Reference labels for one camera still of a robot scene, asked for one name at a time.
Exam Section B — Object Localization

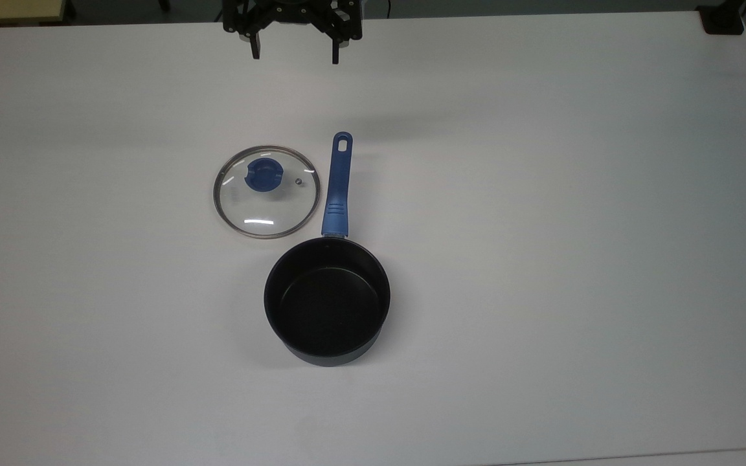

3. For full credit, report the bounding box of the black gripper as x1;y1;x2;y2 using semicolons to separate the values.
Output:
222;0;363;65

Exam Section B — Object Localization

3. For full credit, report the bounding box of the glass lid with blue knob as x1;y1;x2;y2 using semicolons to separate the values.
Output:
212;145;321;239

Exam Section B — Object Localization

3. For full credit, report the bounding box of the yellow wooden table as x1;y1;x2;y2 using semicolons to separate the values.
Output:
0;0;76;28

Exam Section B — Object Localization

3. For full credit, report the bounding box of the black table clamp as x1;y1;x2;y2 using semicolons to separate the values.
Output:
697;0;746;35

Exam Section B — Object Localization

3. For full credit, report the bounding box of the black saucepan with blue handle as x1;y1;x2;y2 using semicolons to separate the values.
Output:
264;132;391;368

